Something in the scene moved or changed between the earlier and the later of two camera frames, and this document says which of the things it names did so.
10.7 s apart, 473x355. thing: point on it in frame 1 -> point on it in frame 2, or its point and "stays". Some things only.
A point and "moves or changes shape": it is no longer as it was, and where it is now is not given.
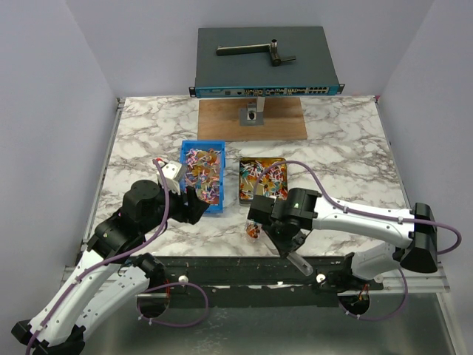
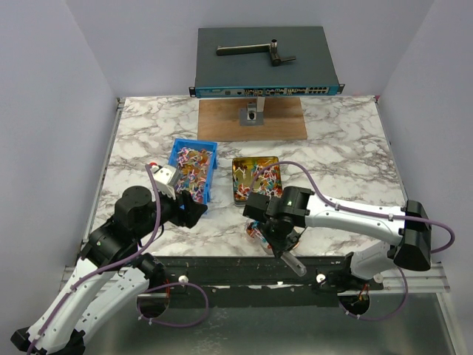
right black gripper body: x=287 y=242 stays
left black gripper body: x=177 y=205 stays
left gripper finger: x=194 y=212 stays
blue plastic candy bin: x=205 y=164 moves or changes shape
